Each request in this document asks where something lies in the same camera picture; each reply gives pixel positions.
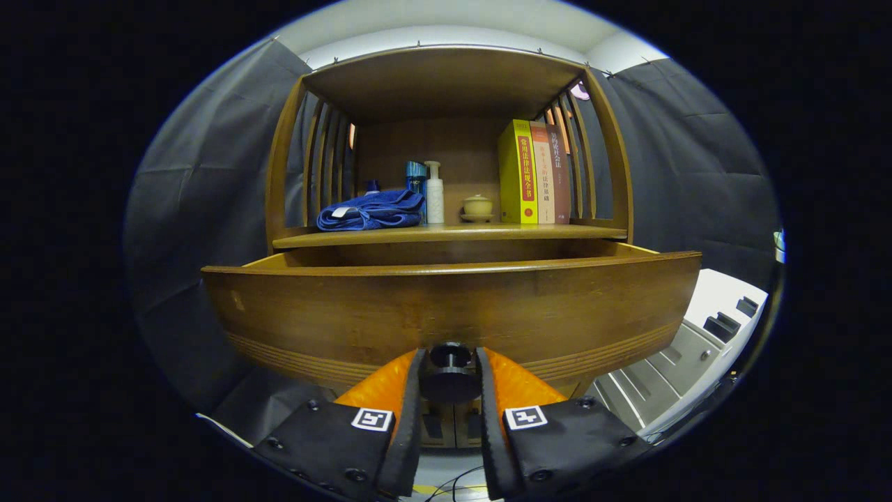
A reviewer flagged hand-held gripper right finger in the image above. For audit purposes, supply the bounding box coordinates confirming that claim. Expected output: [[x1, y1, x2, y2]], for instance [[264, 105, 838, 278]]
[[476, 347, 652, 501]]

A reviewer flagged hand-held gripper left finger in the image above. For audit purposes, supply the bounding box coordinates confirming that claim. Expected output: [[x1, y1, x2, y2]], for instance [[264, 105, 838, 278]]
[[252, 349, 426, 501]]

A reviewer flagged wooden drawer with black knob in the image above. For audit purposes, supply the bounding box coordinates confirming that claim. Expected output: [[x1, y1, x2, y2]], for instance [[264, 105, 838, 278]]
[[201, 241, 702, 405]]

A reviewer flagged wooden cabinet door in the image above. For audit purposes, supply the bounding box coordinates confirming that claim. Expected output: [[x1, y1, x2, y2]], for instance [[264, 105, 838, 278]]
[[420, 401, 455, 448], [454, 401, 483, 448]]

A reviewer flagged wooden countertop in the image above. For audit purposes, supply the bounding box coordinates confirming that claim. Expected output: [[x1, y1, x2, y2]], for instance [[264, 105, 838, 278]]
[[272, 222, 629, 250]]

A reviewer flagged white drawer unit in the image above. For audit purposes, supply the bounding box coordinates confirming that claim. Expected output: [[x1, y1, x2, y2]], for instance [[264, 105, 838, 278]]
[[592, 268, 771, 440]]

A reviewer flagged wooden cabinet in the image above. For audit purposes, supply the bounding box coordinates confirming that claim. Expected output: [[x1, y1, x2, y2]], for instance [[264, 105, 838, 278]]
[[265, 45, 635, 448]]

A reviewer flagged blue folded towel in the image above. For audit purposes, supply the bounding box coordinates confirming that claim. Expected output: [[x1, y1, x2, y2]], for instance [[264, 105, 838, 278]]
[[316, 189, 426, 232]]

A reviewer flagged yellow-green lidded tea cup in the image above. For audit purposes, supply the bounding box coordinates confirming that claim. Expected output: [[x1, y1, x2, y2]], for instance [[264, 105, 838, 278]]
[[460, 195, 495, 223]]

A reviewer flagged white pump bottle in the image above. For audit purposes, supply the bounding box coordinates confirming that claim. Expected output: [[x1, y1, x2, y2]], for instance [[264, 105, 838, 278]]
[[424, 161, 445, 225]]

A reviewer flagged yellow book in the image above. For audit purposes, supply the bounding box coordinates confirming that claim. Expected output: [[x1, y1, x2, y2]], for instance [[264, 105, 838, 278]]
[[498, 119, 539, 225]]

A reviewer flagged teal bottle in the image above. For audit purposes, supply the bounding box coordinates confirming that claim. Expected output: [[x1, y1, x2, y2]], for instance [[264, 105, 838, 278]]
[[406, 161, 428, 204]]

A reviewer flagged orange and cream book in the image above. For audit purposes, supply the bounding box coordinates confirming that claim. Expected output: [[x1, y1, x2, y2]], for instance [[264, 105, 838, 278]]
[[530, 121, 556, 225]]

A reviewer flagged brown book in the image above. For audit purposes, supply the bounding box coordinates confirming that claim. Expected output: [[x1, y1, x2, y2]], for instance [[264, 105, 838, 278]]
[[546, 124, 572, 225]]

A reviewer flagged black backdrop cloth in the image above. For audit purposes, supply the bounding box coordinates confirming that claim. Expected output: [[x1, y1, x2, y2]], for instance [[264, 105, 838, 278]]
[[124, 38, 781, 447]]

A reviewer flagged black cable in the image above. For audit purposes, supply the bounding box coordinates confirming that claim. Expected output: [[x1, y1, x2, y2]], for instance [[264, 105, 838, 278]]
[[425, 466, 489, 502]]

